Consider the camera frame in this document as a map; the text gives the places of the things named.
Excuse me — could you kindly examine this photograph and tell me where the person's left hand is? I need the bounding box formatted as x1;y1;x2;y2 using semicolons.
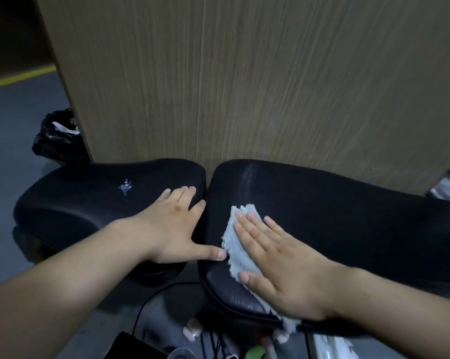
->
135;186;228;265

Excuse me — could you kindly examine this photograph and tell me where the person's right hand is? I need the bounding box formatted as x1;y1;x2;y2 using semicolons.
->
233;211;346;322

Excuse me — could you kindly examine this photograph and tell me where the light blue cleaning cloth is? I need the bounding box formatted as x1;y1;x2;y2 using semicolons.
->
221;204;301;333

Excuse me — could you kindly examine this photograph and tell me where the person's right forearm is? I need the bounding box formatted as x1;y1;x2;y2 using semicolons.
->
322;265;450;359

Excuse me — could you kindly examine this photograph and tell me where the person's left forearm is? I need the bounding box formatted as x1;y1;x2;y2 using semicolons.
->
0;216;155;359

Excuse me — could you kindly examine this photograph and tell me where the black chair seat with stain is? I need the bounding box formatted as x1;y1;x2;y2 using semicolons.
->
12;158;207;289

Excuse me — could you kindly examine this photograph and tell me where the black leather chair seat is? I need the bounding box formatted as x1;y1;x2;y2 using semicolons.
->
198;159;450;338

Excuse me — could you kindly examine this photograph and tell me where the black trash bag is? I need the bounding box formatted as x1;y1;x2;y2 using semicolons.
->
32;108;90;166

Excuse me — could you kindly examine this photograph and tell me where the black flat device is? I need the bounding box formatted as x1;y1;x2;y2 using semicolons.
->
101;331;170;359

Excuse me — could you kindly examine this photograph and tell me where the wooden desk panel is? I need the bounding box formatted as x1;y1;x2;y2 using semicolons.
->
33;0;450;196

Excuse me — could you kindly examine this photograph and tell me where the grey chair base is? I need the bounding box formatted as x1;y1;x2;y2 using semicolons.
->
426;156;450;203

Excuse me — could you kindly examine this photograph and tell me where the black cable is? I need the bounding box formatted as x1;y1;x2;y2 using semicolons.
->
131;282;200;335

